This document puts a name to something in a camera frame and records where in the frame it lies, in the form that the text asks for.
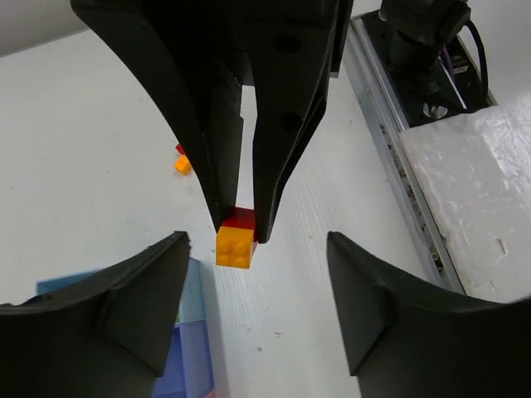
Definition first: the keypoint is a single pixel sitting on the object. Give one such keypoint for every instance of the red yellow lego piece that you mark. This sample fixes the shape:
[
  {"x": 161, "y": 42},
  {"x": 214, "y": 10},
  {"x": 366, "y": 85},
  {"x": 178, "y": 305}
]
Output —
[{"x": 236, "y": 239}]

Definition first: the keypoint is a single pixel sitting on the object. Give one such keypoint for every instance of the aluminium rail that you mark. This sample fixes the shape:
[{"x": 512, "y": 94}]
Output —
[{"x": 386, "y": 121}]

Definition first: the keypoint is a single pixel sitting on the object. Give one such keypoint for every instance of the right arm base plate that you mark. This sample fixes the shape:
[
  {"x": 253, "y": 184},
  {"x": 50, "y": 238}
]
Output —
[{"x": 434, "y": 57}]

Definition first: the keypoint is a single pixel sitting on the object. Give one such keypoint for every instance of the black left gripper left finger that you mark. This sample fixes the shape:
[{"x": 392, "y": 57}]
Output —
[{"x": 107, "y": 335}]

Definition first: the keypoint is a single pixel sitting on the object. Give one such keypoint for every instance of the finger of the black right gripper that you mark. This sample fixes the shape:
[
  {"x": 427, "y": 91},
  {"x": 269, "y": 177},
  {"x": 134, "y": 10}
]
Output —
[
  {"x": 166, "y": 46},
  {"x": 294, "y": 48}
]

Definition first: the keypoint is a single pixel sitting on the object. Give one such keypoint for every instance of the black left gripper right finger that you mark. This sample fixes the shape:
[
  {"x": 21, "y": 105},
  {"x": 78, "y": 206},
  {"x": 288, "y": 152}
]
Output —
[{"x": 405, "y": 337}]

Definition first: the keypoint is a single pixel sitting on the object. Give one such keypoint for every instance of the orange lego brick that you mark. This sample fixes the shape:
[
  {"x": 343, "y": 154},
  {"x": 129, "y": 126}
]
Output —
[{"x": 182, "y": 165}]

